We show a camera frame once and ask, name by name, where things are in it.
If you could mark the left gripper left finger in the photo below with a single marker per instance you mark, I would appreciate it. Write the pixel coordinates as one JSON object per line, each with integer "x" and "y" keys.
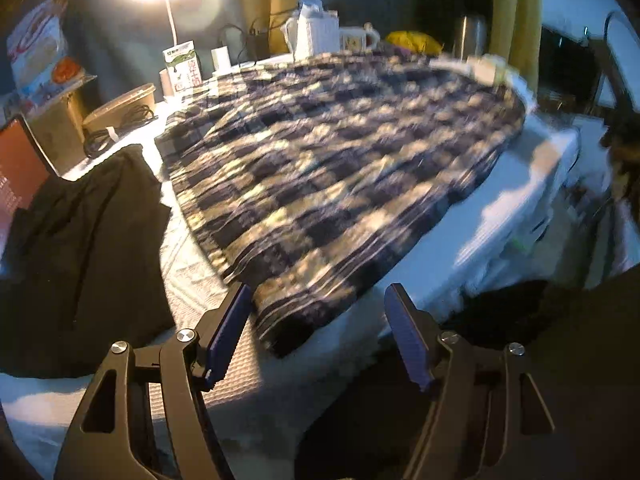
{"x": 219, "y": 332}

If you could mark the brown cardboard box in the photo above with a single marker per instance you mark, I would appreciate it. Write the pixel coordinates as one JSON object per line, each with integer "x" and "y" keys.
{"x": 58, "y": 129}

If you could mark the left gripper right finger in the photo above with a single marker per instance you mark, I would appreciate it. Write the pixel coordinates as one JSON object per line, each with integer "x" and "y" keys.
{"x": 415, "y": 333}

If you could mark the tablet with red screen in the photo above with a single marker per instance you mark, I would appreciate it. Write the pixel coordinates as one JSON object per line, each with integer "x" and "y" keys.
{"x": 24, "y": 167}

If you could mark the green white milk carton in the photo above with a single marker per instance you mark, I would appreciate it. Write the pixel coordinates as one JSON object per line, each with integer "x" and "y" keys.
{"x": 183, "y": 68}

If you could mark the snack chips bag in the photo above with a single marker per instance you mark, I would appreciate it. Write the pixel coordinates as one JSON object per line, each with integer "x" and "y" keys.
{"x": 41, "y": 63}

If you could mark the yellow tissue box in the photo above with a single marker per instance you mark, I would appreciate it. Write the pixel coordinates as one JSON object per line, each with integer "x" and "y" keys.
{"x": 491, "y": 69}

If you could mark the white perforated basket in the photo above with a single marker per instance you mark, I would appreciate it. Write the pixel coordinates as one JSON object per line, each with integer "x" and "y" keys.
{"x": 311, "y": 30}

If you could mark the yellow curtain right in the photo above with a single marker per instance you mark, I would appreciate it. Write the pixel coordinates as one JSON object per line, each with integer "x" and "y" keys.
{"x": 515, "y": 34}

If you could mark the black folded garment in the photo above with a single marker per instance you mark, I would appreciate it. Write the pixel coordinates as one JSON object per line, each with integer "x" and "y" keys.
{"x": 81, "y": 270}

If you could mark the stainless steel tumbler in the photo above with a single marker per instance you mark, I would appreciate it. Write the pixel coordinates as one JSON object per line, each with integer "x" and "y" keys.
{"x": 470, "y": 37}

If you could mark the yellow cartoon pouch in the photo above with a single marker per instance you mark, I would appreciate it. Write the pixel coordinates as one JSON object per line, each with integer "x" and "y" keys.
{"x": 416, "y": 42}

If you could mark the black power adapter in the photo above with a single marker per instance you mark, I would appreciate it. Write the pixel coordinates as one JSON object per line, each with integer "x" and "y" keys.
{"x": 258, "y": 45}

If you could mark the white bear mug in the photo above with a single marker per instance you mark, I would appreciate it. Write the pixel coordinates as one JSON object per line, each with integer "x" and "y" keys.
{"x": 359, "y": 38}

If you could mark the white charger plug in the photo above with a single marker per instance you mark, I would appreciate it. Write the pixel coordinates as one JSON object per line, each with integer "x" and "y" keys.
{"x": 221, "y": 59}

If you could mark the plaid checkered pants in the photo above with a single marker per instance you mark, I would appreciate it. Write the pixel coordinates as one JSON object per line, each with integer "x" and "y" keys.
{"x": 310, "y": 181}

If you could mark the tan plastic food container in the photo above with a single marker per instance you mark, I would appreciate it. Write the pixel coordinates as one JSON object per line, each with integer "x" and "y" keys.
{"x": 132, "y": 106}

